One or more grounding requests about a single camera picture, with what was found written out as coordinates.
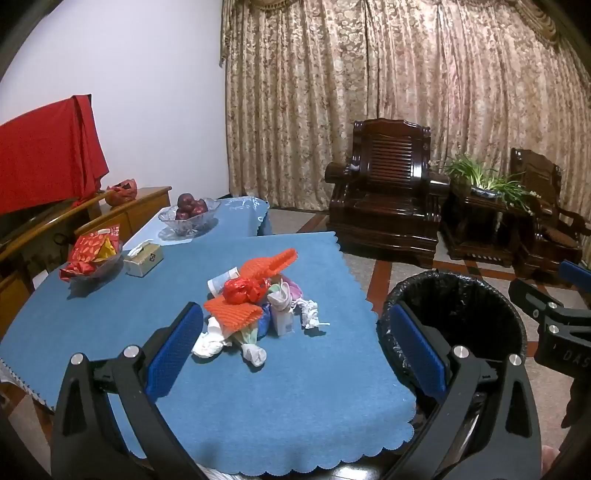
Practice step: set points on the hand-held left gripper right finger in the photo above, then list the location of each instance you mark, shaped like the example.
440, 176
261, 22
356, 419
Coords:
415, 350

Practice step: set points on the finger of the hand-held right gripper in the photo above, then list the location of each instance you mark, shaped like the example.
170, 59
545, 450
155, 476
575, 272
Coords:
576, 274
531, 297

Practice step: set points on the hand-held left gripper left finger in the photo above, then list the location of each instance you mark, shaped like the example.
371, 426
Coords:
173, 350

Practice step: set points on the white tissue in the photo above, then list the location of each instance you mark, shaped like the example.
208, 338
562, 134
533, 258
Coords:
255, 356
311, 314
207, 341

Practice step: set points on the black bag-lined trash bin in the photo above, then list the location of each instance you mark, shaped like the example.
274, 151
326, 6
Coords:
461, 304

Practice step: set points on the green face mask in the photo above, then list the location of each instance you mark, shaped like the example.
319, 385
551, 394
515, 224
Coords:
244, 336

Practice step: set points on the white paper cup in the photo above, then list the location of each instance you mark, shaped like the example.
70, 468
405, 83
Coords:
219, 281

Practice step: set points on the red plastic bag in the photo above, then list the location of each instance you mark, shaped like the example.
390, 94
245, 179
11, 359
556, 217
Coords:
242, 290

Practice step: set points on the blue plastic bag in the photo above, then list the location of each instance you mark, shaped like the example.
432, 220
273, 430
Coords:
265, 323

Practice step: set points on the small white carton box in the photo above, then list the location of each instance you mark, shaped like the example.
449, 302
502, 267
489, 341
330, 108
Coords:
281, 321

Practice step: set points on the long orange foam net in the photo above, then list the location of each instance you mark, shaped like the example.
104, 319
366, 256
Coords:
270, 263

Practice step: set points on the dark wooden side table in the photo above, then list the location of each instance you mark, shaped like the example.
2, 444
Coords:
480, 226

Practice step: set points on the beige tissue box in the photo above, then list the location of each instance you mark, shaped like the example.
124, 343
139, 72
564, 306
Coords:
143, 261

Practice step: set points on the dark wooden carved armchair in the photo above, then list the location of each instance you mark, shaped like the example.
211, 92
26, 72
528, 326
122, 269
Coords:
540, 175

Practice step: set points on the dark glass dish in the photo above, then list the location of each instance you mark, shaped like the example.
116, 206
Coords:
104, 270

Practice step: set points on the blue white plant pot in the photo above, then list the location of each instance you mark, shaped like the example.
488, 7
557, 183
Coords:
485, 190

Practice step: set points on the blue scalloped tablecloth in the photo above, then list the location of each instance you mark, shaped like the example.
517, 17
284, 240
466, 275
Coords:
300, 392

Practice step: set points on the clear glass fruit bowl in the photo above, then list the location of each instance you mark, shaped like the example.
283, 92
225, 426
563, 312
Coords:
184, 226

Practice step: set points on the pile of red snack packets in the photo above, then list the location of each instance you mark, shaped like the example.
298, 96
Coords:
90, 247

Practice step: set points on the red apple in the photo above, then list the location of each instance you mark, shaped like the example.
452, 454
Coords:
181, 213
186, 201
200, 207

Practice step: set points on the wooden cabinet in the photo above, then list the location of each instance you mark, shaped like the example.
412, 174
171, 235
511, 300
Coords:
138, 212

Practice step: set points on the green leafy plant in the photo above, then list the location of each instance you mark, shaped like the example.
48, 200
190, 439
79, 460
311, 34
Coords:
466, 168

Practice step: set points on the light blue patterned tablecloth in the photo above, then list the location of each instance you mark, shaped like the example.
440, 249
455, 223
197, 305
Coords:
235, 217

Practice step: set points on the dark wooden slatted armchair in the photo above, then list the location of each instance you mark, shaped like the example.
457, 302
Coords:
383, 203

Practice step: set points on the red bag with dark print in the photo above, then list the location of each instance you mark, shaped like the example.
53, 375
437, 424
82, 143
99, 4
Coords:
121, 193

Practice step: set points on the red cloth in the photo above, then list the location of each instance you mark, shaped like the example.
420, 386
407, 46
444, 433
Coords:
46, 157

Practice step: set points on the beige floral curtain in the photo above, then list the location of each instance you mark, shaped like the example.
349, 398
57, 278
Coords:
369, 69

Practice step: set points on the wooden sofa frame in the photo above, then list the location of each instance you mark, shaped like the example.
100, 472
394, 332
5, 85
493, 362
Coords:
27, 240

